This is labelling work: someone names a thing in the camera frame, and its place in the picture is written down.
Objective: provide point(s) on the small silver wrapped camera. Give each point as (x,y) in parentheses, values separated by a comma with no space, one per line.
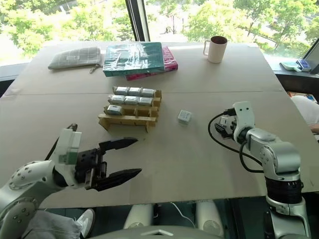
(115,99)
(120,90)
(114,109)
(134,91)
(145,101)
(184,117)
(130,100)
(147,92)

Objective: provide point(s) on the white sneaker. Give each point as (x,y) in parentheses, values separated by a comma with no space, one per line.
(86,221)

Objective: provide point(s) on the person in white clothing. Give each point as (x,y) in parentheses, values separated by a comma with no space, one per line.
(305,112)

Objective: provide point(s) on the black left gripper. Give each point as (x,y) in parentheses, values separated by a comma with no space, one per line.
(88,161)

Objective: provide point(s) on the grey checked pencil case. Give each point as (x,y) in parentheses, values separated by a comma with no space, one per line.
(74,58)

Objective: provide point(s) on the grey robot torso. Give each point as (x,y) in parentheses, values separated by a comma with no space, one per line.
(162,232)

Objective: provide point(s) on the dark window frame post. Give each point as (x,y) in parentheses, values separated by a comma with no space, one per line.
(139,20)

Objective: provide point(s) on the teal shrink-wrapped book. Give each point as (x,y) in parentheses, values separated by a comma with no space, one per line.
(132,58)

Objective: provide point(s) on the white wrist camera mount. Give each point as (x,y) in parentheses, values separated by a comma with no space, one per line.
(66,142)
(243,109)

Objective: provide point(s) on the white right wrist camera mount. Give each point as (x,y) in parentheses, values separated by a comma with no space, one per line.
(243,109)

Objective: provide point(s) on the grey trouser leg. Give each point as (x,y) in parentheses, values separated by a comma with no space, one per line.
(49,225)

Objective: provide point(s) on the white rounded robot leg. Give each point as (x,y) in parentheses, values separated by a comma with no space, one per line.
(209,215)
(138,216)

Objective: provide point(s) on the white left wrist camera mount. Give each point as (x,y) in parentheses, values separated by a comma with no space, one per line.
(66,142)

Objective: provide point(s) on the cardboard divider tray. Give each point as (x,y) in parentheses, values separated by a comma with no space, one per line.
(124,120)

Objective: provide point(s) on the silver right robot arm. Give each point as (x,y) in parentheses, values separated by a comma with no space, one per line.
(281,154)

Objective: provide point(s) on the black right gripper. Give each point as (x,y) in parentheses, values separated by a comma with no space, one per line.
(230,129)

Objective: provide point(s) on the blue and white box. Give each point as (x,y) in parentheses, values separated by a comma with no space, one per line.
(303,64)

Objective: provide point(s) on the pink book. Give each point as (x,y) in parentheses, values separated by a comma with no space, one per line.
(170,58)

